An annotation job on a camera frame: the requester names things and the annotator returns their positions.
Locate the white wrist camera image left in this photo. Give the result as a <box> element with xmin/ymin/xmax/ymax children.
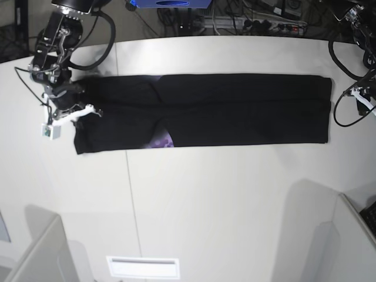
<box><xmin>41</xmin><ymin>104</ymin><xmax>93</xmax><ymax>140</ymax></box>

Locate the white table slot plate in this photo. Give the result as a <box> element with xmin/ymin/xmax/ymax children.
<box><xmin>106</xmin><ymin>256</ymin><xmax>180</xmax><ymax>280</ymax></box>

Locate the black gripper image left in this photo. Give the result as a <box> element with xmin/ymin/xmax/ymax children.
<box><xmin>43</xmin><ymin>83</ymin><xmax>103</xmax><ymax>117</ymax></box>

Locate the white partition panel right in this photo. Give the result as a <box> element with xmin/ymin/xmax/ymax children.
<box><xmin>330</xmin><ymin>194</ymin><xmax>375</xmax><ymax>281</ymax></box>

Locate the white power strip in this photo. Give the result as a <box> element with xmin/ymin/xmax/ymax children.
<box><xmin>201</xmin><ymin>16</ymin><xmax>308</xmax><ymax>36</ymax></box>

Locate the white partition panel left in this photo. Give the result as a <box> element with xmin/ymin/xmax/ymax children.
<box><xmin>5</xmin><ymin>214</ymin><xmax>80</xmax><ymax>281</ymax></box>

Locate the blue box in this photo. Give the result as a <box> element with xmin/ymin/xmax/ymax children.
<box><xmin>131</xmin><ymin>0</ymin><xmax>212</xmax><ymax>9</ymax></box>

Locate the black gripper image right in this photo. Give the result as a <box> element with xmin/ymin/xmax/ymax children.
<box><xmin>343</xmin><ymin>86</ymin><xmax>375</xmax><ymax>116</ymax></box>

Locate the black cabinet edge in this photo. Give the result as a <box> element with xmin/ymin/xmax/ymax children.
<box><xmin>14</xmin><ymin>0</ymin><xmax>29</xmax><ymax>56</ymax></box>

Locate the black T-shirt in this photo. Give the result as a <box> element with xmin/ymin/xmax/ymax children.
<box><xmin>74</xmin><ymin>73</ymin><xmax>332</xmax><ymax>154</ymax></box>

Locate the black keyboard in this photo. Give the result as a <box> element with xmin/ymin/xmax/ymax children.
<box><xmin>360</xmin><ymin>202</ymin><xmax>376</xmax><ymax>236</ymax></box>

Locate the white partition panel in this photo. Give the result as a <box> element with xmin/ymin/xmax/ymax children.
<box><xmin>330</xmin><ymin>194</ymin><xmax>375</xmax><ymax>281</ymax></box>
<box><xmin>5</xmin><ymin>214</ymin><xmax>80</xmax><ymax>281</ymax></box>

